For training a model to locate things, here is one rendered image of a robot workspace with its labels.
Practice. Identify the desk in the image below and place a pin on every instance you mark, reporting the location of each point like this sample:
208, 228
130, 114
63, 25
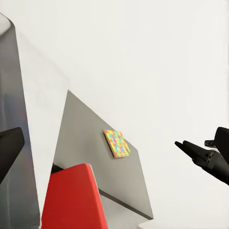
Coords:
65, 132

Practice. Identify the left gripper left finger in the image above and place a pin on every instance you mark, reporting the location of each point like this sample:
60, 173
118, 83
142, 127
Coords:
11, 143

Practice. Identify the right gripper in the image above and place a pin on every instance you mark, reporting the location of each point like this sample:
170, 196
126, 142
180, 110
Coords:
210, 160

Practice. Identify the jigsaw puzzle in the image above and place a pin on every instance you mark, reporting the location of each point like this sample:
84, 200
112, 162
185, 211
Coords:
117, 143

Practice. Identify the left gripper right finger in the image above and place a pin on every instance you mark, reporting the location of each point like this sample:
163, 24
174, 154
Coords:
221, 141

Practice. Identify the swivel chair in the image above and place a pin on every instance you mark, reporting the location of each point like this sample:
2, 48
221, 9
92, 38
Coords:
73, 200

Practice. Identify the toy box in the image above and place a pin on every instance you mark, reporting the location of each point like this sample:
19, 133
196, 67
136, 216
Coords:
19, 200

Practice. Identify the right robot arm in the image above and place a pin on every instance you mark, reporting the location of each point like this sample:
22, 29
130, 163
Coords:
210, 160

